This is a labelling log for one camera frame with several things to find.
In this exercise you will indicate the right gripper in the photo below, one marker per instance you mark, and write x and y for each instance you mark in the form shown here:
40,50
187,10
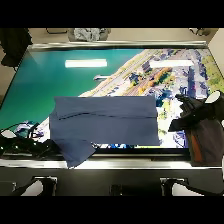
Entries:
180,123

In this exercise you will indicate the blue shirt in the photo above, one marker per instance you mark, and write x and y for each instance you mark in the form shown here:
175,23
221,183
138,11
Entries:
106,124

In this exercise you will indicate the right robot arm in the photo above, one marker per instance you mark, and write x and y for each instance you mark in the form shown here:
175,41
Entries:
208,111

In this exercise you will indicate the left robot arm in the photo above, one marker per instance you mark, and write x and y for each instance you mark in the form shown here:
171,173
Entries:
20,145

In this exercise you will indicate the dark grey garment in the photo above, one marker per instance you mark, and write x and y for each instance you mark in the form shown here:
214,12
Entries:
210,143

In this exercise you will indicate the heap of clothes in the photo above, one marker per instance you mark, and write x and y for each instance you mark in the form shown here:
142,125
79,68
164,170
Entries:
87,34

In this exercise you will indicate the silver frame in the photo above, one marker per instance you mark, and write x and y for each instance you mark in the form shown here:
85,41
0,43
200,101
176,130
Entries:
133,164

